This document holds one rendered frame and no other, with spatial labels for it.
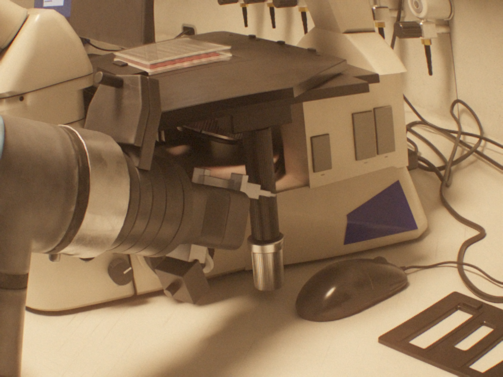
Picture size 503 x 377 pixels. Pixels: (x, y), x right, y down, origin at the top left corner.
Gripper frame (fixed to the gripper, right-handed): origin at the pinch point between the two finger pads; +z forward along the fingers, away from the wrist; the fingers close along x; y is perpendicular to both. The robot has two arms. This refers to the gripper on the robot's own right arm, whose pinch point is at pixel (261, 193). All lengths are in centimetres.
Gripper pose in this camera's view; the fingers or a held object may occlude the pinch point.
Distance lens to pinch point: 74.8
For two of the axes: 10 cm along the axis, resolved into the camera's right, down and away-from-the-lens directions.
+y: -1.7, 9.8, -0.1
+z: 5.8, 1.1, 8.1
